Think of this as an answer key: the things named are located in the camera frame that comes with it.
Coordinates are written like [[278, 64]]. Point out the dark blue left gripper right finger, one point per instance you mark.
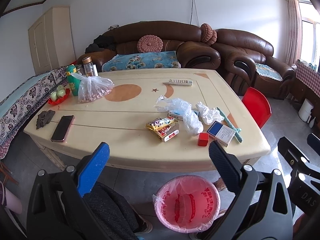
[[228, 167]]

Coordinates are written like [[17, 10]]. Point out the red white cigarette pack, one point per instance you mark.
[[166, 133]]

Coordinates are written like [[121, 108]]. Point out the blue white small box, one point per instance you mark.
[[178, 116]]

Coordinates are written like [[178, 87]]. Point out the teal toothbrush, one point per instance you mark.
[[230, 125]]

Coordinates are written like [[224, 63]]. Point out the pink curtain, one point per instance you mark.
[[294, 38]]

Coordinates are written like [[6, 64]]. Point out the crumpled clear plastic bag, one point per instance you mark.
[[191, 121]]

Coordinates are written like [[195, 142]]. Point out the white remote control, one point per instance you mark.
[[179, 82]]

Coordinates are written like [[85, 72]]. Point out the red checkered tablecloth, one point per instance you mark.
[[308, 76]]

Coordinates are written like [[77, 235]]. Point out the red plastic stool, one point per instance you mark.
[[257, 105]]

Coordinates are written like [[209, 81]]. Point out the black smartphone pink case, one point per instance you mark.
[[62, 128]]

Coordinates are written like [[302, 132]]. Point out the brown leather sofa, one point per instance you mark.
[[190, 44]]

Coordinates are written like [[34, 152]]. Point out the pink round cushion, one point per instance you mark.
[[150, 44]]

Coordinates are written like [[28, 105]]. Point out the yellow red snack wrapper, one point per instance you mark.
[[160, 123]]

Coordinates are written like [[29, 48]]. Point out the brown round cushion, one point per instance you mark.
[[208, 35]]

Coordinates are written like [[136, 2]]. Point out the clear bag of peanuts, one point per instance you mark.
[[92, 88]]

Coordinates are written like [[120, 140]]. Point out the green cartoon bottle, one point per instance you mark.
[[73, 82]]

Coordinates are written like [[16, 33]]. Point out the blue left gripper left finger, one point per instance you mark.
[[90, 171]]

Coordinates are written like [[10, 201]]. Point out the crumpled white tissue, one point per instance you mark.
[[209, 116]]

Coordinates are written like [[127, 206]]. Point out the blue white cigarette box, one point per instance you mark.
[[221, 133]]

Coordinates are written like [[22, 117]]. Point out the blue floral seat cover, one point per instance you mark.
[[164, 59]]

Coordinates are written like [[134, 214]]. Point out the pink lined trash bin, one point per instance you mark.
[[187, 204]]

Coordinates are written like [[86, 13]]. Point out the small red box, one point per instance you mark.
[[203, 139]]

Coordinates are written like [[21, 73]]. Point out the beige wooden cabinet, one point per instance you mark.
[[50, 40]]

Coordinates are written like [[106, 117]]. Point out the glass jar gold lid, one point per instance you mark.
[[89, 67]]

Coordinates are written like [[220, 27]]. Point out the brown leather armchair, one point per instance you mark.
[[247, 61]]

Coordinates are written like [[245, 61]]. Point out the red fruit plate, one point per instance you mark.
[[59, 95]]

